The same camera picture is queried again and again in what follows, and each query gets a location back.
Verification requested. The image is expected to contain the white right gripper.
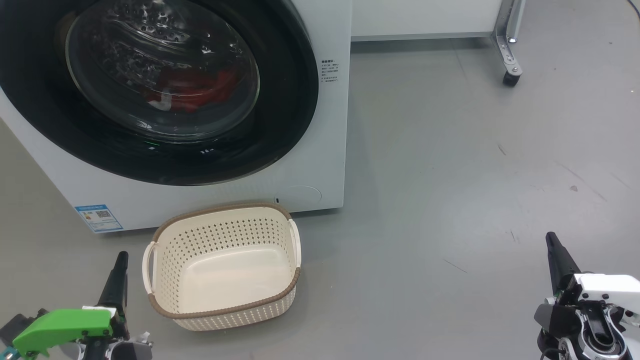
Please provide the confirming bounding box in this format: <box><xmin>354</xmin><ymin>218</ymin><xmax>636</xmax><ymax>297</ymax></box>
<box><xmin>534</xmin><ymin>231</ymin><xmax>640</xmax><ymax>360</ymax></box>

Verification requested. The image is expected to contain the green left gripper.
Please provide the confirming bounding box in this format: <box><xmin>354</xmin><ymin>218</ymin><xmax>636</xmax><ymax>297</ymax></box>
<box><xmin>12</xmin><ymin>251</ymin><xmax>153</xmax><ymax>360</ymax></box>

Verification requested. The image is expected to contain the red and white garment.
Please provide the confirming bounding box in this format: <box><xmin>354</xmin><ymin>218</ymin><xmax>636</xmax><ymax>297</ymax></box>
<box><xmin>145</xmin><ymin>67</ymin><xmax>238</xmax><ymax>113</ymax></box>

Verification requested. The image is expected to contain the washing machine door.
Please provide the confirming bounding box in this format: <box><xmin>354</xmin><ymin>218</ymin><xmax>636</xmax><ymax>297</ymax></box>
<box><xmin>0</xmin><ymin>0</ymin><xmax>320</xmax><ymax>187</ymax></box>

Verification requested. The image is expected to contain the cream perforated laundry basket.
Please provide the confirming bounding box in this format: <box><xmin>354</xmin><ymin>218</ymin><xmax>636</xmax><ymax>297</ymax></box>
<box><xmin>142</xmin><ymin>202</ymin><xmax>302</xmax><ymax>332</ymax></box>

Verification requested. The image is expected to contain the white front-load washing machine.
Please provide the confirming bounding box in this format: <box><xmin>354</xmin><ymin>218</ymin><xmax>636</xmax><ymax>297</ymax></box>
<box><xmin>0</xmin><ymin>0</ymin><xmax>353</xmax><ymax>233</ymax></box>

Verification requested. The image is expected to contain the blue energy label sticker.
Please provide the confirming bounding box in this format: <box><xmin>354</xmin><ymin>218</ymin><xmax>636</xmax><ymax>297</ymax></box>
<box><xmin>75</xmin><ymin>204</ymin><xmax>124</xmax><ymax>233</ymax></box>

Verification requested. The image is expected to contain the round white filter cover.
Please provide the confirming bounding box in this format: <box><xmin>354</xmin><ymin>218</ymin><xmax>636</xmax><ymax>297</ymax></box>
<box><xmin>277</xmin><ymin>186</ymin><xmax>322</xmax><ymax>206</ymax></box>

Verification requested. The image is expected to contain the white board panel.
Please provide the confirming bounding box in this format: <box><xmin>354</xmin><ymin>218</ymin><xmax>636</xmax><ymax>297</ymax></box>
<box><xmin>351</xmin><ymin>0</ymin><xmax>506</xmax><ymax>42</ymax></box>

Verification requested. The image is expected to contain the small black text label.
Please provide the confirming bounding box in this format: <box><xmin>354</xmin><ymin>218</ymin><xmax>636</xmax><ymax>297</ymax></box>
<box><xmin>321</xmin><ymin>59</ymin><xmax>341</xmax><ymax>84</ymax></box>

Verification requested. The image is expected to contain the grey metal frame leg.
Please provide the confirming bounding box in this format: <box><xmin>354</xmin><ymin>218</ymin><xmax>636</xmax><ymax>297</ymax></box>
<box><xmin>492</xmin><ymin>0</ymin><xmax>526</xmax><ymax>76</ymax></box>

